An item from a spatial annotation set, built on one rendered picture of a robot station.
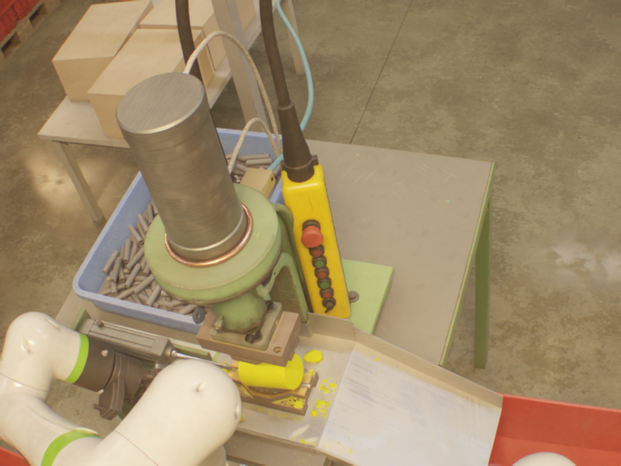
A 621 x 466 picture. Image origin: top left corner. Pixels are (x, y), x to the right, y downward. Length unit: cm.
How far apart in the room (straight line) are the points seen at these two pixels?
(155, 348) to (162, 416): 66
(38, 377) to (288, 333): 44
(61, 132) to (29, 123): 120
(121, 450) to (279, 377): 56
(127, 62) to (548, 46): 212
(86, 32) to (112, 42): 19
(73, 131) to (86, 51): 33
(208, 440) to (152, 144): 37
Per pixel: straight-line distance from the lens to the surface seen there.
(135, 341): 163
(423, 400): 161
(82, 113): 318
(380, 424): 155
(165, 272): 115
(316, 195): 137
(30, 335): 131
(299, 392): 149
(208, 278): 112
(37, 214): 372
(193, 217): 107
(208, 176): 104
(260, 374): 146
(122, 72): 289
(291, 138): 132
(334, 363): 157
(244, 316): 128
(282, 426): 152
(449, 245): 178
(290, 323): 136
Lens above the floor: 233
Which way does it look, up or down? 48 degrees down
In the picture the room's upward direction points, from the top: 13 degrees counter-clockwise
